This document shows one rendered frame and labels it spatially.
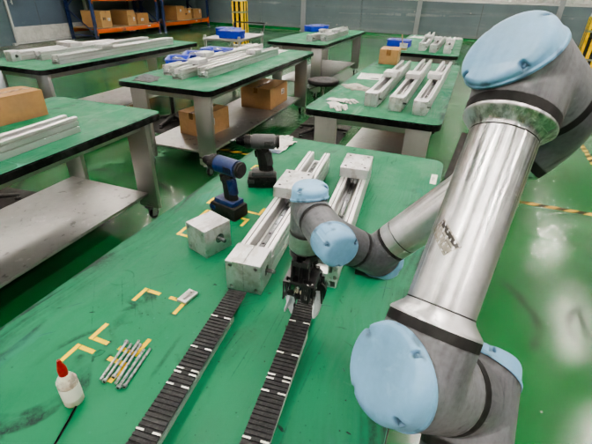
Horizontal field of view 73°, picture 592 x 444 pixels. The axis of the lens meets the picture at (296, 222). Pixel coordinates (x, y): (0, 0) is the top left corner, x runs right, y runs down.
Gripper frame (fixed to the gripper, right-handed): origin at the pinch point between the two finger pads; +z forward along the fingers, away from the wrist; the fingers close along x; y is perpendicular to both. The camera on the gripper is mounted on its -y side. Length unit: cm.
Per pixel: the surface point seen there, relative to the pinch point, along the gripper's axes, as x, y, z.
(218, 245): -33.2, -20.5, 1.9
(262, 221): -21.7, -29.3, -4.2
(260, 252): -16.0, -12.0, -5.4
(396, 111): 8, -210, 4
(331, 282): 3.8, -16.6, 3.3
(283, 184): -22, -49, -8
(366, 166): 4, -75, -8
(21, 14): -973, -828, 37
